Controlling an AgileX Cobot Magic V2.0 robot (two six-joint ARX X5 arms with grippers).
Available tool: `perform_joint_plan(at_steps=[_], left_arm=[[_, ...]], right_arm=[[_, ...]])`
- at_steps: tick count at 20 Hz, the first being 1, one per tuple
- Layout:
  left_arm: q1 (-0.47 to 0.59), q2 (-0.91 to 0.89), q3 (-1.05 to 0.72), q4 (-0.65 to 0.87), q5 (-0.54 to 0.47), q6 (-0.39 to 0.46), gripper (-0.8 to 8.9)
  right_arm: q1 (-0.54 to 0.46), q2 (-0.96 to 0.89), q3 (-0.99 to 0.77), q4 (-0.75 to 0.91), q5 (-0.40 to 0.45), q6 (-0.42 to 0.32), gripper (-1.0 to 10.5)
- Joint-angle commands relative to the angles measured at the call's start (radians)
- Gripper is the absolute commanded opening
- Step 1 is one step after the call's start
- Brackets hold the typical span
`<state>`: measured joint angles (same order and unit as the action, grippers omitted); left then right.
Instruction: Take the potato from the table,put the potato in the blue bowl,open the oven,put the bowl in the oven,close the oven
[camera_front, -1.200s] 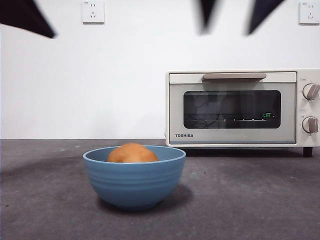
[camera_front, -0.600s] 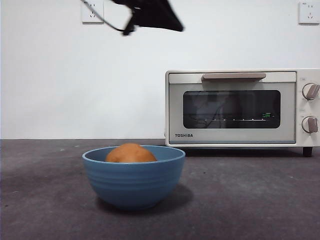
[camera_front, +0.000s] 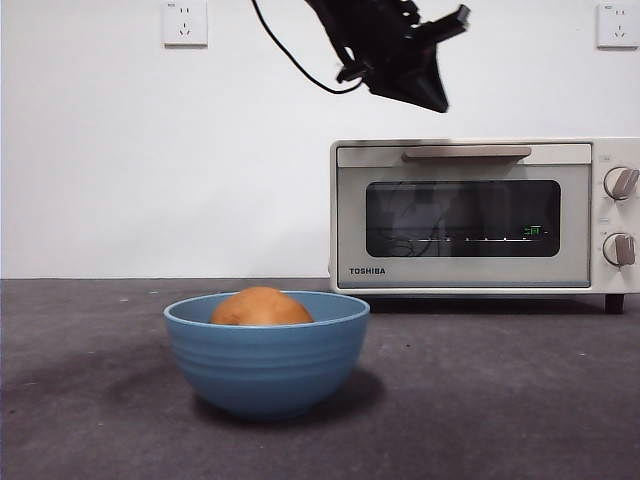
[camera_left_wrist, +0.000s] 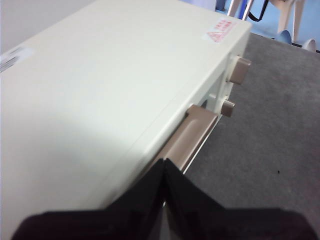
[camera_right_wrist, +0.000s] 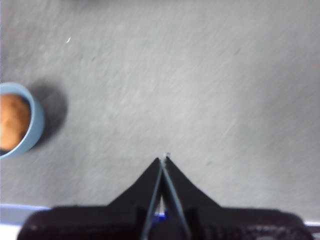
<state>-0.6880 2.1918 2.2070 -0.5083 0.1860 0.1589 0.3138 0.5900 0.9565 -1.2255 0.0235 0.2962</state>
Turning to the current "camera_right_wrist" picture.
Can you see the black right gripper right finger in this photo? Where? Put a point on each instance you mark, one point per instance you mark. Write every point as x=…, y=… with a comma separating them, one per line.
x=225, y=222

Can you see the blue ribbed bowl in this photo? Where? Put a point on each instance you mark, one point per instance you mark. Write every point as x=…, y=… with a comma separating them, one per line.
x=37, y=120

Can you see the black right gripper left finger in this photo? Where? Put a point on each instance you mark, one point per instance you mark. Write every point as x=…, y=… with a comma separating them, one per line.
x=100, y=222

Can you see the brown potato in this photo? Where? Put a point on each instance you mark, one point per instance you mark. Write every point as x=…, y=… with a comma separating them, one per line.
x=13, y=122

